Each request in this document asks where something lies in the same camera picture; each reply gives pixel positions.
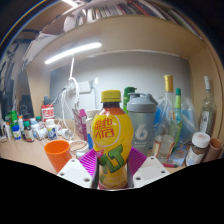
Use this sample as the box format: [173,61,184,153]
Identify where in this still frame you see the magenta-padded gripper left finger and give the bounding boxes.
[56,148,100,189]

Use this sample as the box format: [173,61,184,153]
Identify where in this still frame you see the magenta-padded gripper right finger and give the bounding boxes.
[128,146,171,188]

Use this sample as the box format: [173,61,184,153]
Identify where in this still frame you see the yellow drink bottle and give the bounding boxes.
[90,89,134,191]

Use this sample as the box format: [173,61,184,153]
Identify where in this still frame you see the orange plastic cup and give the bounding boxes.
[43,139,73,174]

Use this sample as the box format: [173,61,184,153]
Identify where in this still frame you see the white and blue box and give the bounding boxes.
[85,109,101,150]

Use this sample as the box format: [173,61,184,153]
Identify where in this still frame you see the clear bottle gold cap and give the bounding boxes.
[152,74,178,164]

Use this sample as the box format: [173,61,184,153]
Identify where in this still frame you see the grey shaker bottle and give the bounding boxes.
[126,92,158,157]

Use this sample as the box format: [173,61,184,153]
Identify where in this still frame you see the pink carton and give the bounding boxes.
[72,108,88,143]

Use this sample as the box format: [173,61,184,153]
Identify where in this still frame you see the white bottle blue label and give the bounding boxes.
[45,118,58,141]

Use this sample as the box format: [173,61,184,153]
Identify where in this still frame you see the brown jar white lid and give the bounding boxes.
[185,131,211,167]

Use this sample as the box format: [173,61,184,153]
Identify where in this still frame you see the dark bottle green cap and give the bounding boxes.
[23,120,35,143]

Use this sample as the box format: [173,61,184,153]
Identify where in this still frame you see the red and white canister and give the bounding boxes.
[40,104,55,126]

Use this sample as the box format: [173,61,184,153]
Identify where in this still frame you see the clear bottle green cap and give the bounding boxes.
[173,87,183,144]

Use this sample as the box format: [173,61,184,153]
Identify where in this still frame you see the brown mug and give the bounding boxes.
[203,137,224,163]

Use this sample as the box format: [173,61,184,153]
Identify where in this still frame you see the white bottle blue cap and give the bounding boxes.
[11,124,22,141]

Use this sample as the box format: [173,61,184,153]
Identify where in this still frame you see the green container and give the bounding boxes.
[9,109,19,126]

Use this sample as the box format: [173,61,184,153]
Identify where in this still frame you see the clear glass bottle white cap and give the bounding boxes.
[199,75,217,136]

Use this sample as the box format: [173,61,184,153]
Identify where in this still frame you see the white power cable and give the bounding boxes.
[59,78,81,134]

